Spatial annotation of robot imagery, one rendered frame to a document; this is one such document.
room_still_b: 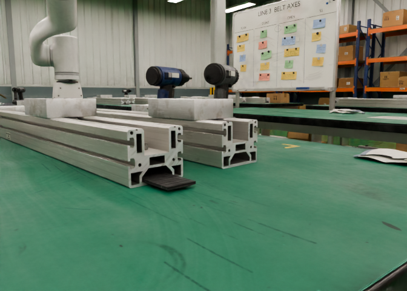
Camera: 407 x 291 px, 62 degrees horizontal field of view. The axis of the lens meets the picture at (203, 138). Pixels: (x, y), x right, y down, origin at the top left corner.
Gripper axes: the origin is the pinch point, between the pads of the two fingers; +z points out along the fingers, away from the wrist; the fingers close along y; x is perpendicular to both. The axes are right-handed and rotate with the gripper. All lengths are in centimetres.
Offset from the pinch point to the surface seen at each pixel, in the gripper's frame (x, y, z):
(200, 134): 79, 5, -3
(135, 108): 15.4, -19.3, -5.4
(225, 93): 60, -21, -11
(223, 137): 85, 5, -3
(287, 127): 2, -140, 11
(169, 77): 42.9, -14.9, -15.9
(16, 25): -1070, -252, -222
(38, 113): 47, 24, -7
